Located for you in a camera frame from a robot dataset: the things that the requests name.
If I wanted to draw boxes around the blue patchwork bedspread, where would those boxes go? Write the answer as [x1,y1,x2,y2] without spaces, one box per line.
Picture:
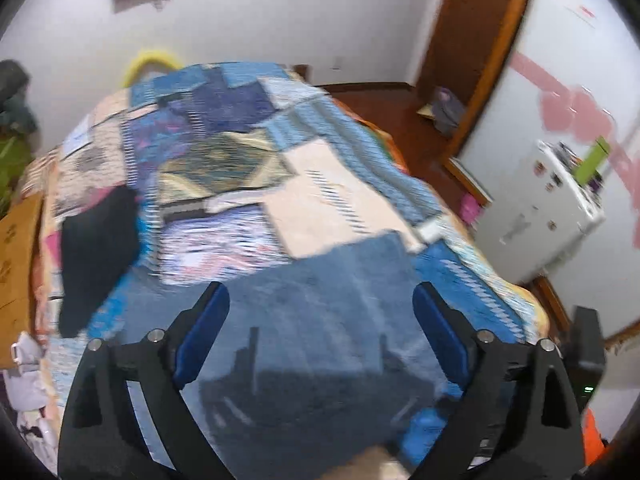
[19,60,551,476]

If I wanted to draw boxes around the grey backpack on floor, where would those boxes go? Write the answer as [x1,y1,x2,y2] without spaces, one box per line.
[418,87,466,136]

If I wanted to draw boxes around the pink garment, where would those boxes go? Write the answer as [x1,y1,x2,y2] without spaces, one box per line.
[44,186,115,268]

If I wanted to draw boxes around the yellow plush item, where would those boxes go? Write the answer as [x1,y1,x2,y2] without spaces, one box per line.
[122,49,184,88]

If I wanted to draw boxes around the black folded garment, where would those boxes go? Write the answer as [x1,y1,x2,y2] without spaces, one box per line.
[58,185,140,338]

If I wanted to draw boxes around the wooden lap desk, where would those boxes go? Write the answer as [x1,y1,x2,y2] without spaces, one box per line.
[0,192,43,370]

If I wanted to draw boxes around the green patterned bag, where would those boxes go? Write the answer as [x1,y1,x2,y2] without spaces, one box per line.
[0,134,32,216]

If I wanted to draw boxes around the white mini fridge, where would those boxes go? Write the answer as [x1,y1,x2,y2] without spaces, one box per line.
[474,141,605,284]

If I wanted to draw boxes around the wooden door frame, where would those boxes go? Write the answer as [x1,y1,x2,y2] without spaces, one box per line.
[416,0,528,205]

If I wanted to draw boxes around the grey elephant plush toy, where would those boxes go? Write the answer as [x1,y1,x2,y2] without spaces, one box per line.
[0,60,37,136]

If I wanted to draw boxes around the grey plastic bag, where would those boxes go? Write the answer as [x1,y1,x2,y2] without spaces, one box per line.
[2,332,58,472]

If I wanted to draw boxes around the blue denim jeans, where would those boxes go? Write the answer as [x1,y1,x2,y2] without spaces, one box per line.
[182,232,460,479]

